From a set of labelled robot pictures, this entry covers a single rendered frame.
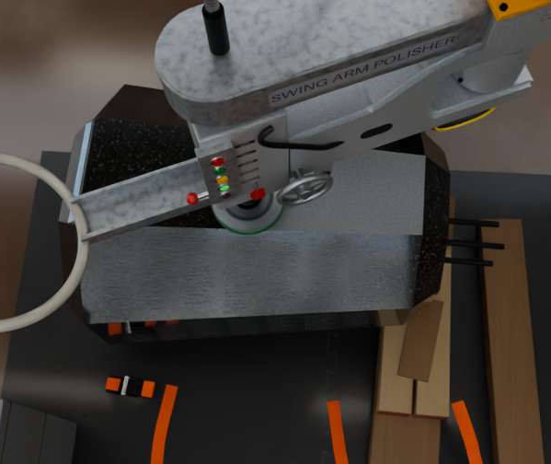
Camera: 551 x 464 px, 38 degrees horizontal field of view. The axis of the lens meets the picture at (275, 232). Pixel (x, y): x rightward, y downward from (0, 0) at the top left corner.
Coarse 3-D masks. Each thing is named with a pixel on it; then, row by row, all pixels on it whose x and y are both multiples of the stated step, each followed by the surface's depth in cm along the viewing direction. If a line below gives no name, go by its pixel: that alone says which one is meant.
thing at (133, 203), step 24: (168, 168) 211; (192, 168) 215; (96, 192) 209; (120, 192) 213; (144, 192) 213; (168, 192) 213; (96, 216) 211; (120, 216) 211; (144, 216) 206; (168, 216) 210; (96, 240) 208
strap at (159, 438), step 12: (168, 396) 306; (168, 408) 304; (336, 408) 302; (456, 408) 281; (168, 420) 303; (336, 420) 301; (456, 420) 280; (468, 420) 280; (156, 432) 302; (336, 432) 300; (468, 432) 279; (156, 444) 300; (336, 444) 298; (468, 444) 278; (156, 456) 299; (336, 456) 297; (468, 456) 281; (480, 456) 283
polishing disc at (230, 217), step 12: (276, 192) 233; (264, 204) 232; (276, 204) 232; (228, 216) 231; (240, 216) 231; (252, 216) 231; (264, 216) 231; (276, 216) 231; (240, 228) 230; (252, 228) 230
